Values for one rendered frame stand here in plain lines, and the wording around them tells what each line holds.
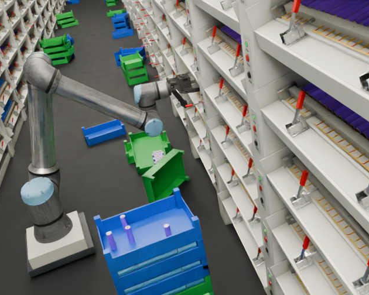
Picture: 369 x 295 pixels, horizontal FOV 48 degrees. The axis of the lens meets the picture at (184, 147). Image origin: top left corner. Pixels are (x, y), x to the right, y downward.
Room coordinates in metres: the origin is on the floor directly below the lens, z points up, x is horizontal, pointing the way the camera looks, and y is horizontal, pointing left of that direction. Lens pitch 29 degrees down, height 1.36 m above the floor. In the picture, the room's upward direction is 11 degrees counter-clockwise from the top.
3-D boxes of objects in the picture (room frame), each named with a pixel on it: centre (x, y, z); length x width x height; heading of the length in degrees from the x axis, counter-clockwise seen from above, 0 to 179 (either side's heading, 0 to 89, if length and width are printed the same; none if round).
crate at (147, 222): (1.06, 0.17, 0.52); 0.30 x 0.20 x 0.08; 104
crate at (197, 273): (1.06, 0.17, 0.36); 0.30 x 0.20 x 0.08; 104
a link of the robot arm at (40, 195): (1.70, 0.72, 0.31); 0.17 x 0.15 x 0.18; 8
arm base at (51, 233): (1.69, 0.72, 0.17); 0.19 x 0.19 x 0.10
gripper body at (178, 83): (1.98, -0.03, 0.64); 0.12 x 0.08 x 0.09; 96
